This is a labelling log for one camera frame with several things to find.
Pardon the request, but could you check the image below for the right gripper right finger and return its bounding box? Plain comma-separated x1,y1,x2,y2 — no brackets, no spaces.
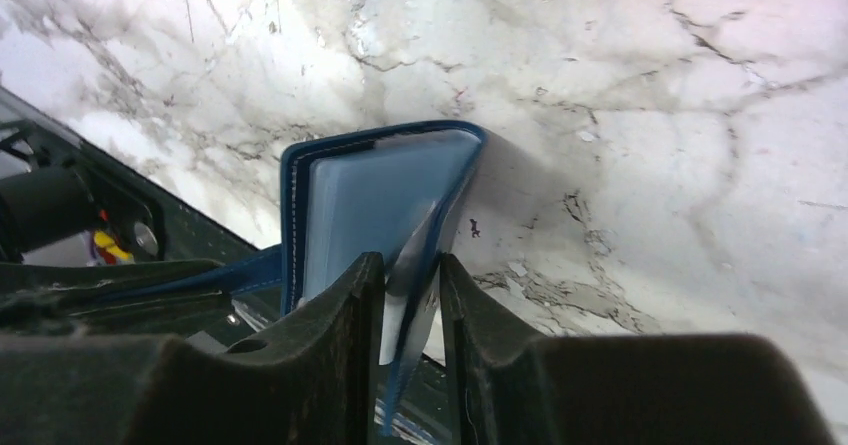
439,254,834,444

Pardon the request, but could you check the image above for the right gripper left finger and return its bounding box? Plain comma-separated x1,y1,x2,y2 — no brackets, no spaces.
1,252,384,444

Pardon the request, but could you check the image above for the navy blue card holder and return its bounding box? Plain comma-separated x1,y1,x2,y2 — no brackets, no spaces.
223,120,487,413

